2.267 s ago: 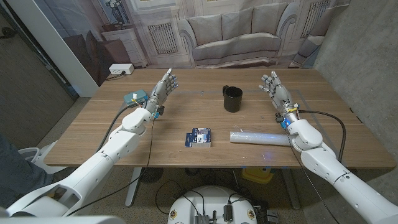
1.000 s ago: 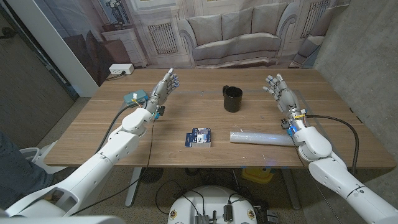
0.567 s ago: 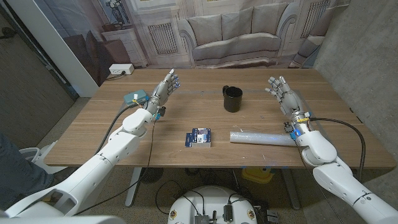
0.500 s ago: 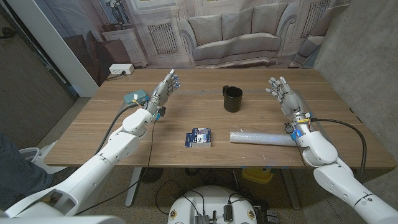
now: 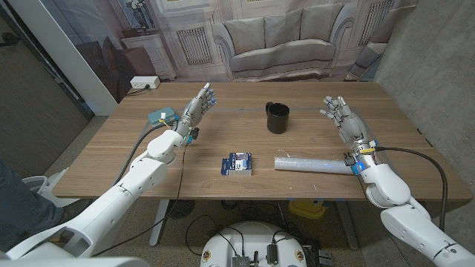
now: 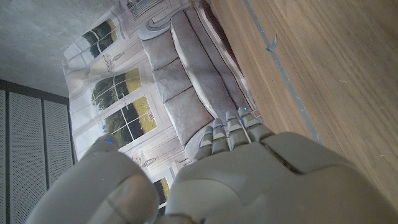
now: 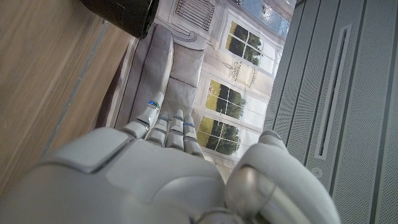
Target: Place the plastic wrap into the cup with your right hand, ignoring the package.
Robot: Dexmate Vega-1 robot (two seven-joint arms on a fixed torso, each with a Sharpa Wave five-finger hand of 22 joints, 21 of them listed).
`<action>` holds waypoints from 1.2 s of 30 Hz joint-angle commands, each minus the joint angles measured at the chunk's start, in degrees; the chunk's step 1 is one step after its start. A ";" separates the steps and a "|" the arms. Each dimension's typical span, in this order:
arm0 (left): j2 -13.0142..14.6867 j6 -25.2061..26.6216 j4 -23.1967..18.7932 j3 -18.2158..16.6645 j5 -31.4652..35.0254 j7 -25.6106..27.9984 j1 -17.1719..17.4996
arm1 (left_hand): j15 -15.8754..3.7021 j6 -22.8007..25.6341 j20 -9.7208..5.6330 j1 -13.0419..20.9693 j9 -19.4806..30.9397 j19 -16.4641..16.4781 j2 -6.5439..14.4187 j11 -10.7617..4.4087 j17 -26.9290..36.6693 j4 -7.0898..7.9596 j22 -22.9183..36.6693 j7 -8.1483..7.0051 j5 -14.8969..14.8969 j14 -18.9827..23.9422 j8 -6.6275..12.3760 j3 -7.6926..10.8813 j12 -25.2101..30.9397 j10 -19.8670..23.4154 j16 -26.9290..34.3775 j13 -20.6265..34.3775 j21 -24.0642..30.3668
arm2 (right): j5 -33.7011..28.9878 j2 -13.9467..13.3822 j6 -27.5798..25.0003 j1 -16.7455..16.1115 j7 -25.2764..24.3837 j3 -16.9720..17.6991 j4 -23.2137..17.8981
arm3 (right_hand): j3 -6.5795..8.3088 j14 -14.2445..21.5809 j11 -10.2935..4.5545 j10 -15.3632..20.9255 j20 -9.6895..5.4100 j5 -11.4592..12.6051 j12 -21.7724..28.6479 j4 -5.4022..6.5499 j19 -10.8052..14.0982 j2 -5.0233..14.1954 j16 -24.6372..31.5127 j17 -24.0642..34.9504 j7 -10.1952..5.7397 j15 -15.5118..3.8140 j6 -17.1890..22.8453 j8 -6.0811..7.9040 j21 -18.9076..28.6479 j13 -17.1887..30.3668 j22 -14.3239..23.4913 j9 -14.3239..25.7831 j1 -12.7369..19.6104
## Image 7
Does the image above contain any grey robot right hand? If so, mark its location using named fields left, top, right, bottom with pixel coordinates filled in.
left=0, top=91, right=343, bottom=224

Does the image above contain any printed living room backdrop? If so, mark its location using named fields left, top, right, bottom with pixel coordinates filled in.
left=93, top=0, right=298, bottom=184

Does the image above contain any black mug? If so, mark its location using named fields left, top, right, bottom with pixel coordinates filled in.
left=79, top=0, right=160, bottom=40

